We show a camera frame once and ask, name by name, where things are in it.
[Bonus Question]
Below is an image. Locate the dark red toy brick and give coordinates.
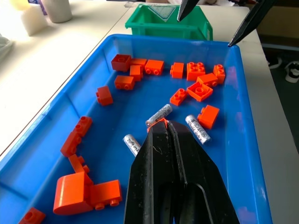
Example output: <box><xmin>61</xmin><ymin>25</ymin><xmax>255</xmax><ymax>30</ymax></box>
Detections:
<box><xmin>111</xmin><ymin>54</ymin><xmax>132</xmax><ymax>71</ymax></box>

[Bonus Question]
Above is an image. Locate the blue plastic tray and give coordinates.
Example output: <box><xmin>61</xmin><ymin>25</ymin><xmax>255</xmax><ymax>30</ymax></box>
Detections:
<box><xmin>0</xmin><ymin>34</ymin><xmax>274</xmax><ymax>224</ymax></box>

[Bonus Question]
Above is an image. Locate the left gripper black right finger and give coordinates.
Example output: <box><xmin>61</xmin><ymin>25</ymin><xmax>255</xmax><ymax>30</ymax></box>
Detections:
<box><xmin>168</xmin><ymin>120</ymin><xmax>241</xmax><ymax>224</ymax></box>

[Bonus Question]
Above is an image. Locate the white cloth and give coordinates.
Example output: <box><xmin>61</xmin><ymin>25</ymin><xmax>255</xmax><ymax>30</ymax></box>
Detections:
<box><xmin>0</xmin><ymin>32</ymin><xmax>14</xmax><ymax>62</ymax></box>

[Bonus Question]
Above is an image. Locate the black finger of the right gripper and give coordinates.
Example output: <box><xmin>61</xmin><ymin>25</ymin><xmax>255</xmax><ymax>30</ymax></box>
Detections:
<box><xmin>177</xmin><ymin>0</ymin><xmax>200</xmax><ymax>22</ymax></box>
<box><xmin>228</xmin><ymin>0</ymin><xmax>278</xmax><ymax>47</ymax></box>

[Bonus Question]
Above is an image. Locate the white foam block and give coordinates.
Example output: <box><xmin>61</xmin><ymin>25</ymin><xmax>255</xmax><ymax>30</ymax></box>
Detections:
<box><xmin>14</xmin><ymin>3</ymin><xmax>51</xmax><ymax>37</ymax></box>

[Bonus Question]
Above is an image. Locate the silver AA battery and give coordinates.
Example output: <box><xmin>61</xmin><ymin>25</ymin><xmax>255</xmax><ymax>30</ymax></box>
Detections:
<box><xmin>145</xmin><ymin>104</ymin><xmax>173</xmax><ymax>126</ymax></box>
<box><xmin>185</xmin><ymin>114</ymin><xmax>212</xmax><ymax>145</ymax></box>
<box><xmin>122</xmin><ymin>134</ymin><xmax>142</xmax><ymax>157</ymax></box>

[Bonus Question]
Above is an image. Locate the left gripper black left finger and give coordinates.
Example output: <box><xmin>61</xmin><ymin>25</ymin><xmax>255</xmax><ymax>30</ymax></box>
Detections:
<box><xmin>123</xmin><ymin>120</ymin><xmax>187</xmax><ymax>224</ymax></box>

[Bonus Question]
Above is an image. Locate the green plastic bin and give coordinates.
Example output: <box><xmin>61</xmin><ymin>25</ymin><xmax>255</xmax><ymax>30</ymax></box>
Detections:
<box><xmin>125</xmin><ymin>3</ymin><xmax>214</xmax><ymax>42</ymax></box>

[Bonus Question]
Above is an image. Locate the orange curved toy brick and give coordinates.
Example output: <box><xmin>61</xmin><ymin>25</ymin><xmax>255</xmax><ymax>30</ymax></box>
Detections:
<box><xmin>53</xmin><ymin>172</ymin><xmax>94</xmax><ymax>216</ymax></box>

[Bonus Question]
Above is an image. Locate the white and black shoe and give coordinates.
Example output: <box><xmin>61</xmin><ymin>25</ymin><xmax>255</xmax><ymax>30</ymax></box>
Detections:
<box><xmin>266</xmin><ymin>56</ymin><xmax>283</xmax><ymax>69</ymax></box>
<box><xmin>284</xmin><ymin>60</ymin><xmax>299</xmax><ymax>83</ymax></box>

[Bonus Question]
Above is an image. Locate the white cylindrical cup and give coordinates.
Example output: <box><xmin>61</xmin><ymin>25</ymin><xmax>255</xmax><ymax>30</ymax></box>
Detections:
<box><xmin>43</xmin><ymin>0</ymin><xmax>73</xmax><ymax>23</ymax></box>

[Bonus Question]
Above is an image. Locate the clear plastic sheet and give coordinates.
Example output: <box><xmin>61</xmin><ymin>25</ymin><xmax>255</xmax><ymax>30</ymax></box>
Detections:
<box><xmin>147</xmin><ymin>4</ymin><xmax>179</xmax><ymax>23</ymax></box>

